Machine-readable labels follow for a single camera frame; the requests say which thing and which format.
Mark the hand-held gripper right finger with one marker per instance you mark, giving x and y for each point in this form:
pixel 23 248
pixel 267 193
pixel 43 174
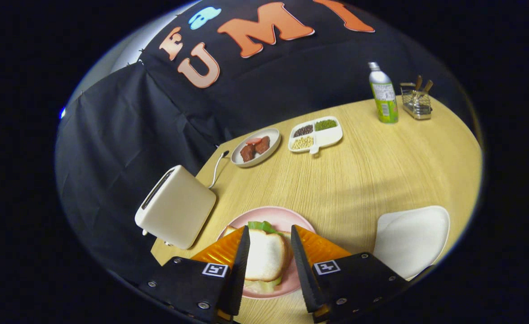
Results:
pixel 304 274

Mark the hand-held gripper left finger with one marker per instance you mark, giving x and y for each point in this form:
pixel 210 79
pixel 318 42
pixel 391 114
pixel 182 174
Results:
pixel 239 274

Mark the toasted bread slice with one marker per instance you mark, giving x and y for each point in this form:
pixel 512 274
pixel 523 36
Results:
pixel 266 254

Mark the green lettuce leaf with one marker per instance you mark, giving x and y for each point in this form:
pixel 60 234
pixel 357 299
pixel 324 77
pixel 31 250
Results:
pixel 260 226

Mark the pink round plate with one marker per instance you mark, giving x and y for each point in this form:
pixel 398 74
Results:
pixel 282 216

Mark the white toaster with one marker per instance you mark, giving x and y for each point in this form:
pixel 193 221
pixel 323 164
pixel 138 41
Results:
pixel 179 209

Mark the white square plate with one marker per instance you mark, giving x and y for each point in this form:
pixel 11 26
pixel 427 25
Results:
pixel 413 243

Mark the brown meat piece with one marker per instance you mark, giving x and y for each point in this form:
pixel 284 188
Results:
pixel 247 153
pixel 262 145

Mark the pile of yellow soybeans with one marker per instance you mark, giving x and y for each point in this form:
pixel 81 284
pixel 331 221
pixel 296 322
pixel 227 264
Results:
pixel 302 143

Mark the red sausage slice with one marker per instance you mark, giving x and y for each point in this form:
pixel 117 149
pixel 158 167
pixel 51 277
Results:
pixel 253 141

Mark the white divided dish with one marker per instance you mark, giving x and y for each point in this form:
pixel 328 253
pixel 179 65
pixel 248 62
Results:
pixel 327 137

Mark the round grey plate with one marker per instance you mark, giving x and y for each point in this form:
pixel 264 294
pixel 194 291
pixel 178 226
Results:
pixel 273 137

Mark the pile of red beans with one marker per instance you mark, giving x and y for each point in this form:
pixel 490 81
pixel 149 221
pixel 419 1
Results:
pixel 303 131

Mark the pile of green beans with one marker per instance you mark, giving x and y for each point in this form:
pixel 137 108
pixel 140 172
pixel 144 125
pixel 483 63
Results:
pixel 325 125

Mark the black backdrop cloth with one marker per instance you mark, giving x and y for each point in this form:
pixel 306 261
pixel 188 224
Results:
pixel 134 135

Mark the green drink bottle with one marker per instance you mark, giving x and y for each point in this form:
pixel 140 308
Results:
pixel 385 101

